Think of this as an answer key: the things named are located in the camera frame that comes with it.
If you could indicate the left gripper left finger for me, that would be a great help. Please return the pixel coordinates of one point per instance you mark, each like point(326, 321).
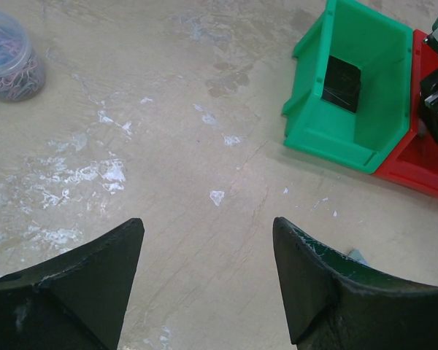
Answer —
point(76, 300)

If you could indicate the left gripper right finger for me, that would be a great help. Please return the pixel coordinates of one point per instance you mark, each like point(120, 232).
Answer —
point(331, 301)

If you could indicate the green card holder wallet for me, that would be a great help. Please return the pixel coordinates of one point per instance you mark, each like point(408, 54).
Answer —
point(358, 257)

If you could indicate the black card in green bin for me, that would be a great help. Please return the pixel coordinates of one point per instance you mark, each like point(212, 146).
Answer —
point(342, 84)

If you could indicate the green plastic bin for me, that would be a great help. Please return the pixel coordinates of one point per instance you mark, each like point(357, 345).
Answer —
point(382, 49)

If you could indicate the middle red plastic bin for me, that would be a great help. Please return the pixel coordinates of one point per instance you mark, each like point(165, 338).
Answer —
point(414, 161)

